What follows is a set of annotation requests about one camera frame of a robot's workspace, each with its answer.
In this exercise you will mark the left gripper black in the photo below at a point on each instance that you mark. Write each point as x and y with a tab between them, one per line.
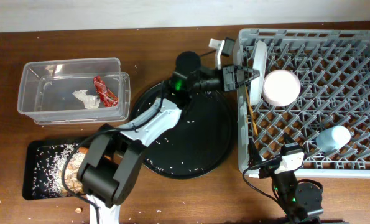
229	76

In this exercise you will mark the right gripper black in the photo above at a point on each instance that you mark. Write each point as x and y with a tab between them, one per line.
255	157

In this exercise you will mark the grey plate with food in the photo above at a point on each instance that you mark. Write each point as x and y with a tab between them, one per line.
259	65

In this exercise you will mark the white pink bowl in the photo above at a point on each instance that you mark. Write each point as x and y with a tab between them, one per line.
281	88

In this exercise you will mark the wooden chopstick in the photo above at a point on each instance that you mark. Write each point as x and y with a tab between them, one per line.
253	122

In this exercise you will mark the light blue cup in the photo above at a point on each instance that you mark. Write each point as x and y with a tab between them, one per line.
333	138

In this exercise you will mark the red snack wrapper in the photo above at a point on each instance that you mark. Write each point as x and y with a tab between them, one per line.
108	98

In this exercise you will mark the white tissue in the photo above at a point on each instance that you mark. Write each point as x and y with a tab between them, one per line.
89	101

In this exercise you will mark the orange carrot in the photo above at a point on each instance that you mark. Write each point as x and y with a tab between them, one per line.
83	150

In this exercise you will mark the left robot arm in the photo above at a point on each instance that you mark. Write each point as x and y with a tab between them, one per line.
113	161

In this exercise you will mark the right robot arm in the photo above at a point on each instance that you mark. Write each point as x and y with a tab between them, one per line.
299	199

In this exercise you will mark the grey dishwasher rack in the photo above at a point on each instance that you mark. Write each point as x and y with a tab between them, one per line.
333	67

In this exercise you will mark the round black tray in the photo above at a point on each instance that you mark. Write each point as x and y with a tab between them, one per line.
199	143

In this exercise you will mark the clear plastic bin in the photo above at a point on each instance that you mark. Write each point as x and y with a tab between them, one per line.
46	91

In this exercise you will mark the spilled rice and peanuts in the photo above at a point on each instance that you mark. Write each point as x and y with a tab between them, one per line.
54	175

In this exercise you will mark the black rectangular tray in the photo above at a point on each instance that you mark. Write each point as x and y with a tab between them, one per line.
30	160

